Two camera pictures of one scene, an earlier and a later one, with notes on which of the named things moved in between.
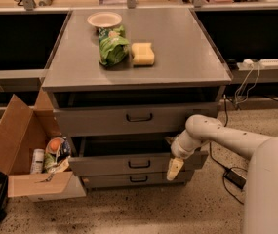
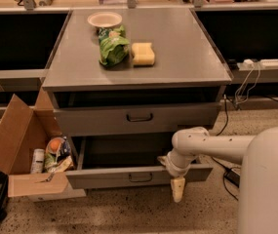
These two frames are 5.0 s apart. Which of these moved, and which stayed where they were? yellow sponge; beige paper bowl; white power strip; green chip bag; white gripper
Moved: white gripper
Stayed: yellow sponge; green chip bag; beige paper bowl; white power strip
